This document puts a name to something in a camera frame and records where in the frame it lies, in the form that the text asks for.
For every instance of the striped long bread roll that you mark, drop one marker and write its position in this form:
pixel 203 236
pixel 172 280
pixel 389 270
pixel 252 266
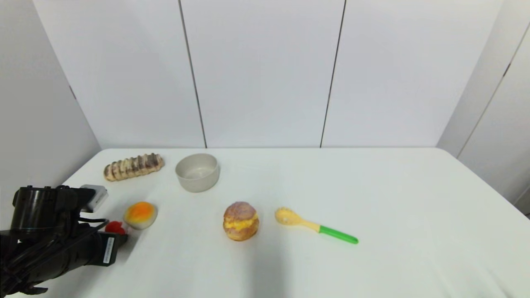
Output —
pixel 133 167

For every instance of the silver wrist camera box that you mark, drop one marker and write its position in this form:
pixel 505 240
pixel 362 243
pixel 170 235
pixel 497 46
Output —
pixel 94 198

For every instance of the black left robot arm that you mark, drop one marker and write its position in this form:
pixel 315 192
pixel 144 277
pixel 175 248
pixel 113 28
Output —
pixel 37 211

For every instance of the grey round bowl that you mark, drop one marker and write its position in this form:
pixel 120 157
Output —
pixel 197 176

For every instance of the cream puff with yellow filling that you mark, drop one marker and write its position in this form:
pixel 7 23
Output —
pixel 241 221

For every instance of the orange-topped white bun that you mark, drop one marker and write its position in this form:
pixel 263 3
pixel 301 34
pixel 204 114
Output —
pixel 140 215

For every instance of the red rubber duck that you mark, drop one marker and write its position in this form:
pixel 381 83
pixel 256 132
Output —
pixel 115 227

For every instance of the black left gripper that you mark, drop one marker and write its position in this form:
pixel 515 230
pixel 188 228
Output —
pixel 93 250

